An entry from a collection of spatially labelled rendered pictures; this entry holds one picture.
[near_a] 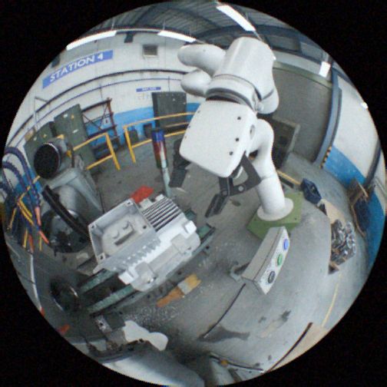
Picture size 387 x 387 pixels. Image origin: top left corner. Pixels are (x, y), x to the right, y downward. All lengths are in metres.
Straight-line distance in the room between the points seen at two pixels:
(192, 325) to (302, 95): 6.93
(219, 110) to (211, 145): 0.05
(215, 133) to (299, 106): 6.46
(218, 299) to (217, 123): 0.54
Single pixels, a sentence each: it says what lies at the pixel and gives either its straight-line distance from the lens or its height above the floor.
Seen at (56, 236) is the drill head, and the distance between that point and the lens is 0.56.
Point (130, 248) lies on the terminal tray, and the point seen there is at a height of 1.13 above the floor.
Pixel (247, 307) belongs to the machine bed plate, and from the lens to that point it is 0.57.
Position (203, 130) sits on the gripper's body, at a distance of 0.17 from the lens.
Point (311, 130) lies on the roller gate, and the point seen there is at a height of 1.40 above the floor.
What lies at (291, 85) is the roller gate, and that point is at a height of 3.15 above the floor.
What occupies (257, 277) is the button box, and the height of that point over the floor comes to 1.08.
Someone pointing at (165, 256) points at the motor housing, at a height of 1.06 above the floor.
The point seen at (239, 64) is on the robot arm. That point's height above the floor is 1.38.
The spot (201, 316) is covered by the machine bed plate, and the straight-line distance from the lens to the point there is 0.53.
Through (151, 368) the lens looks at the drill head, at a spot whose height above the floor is 1.09.
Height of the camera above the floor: 1.31
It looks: 45 degrees down
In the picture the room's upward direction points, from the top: straight up
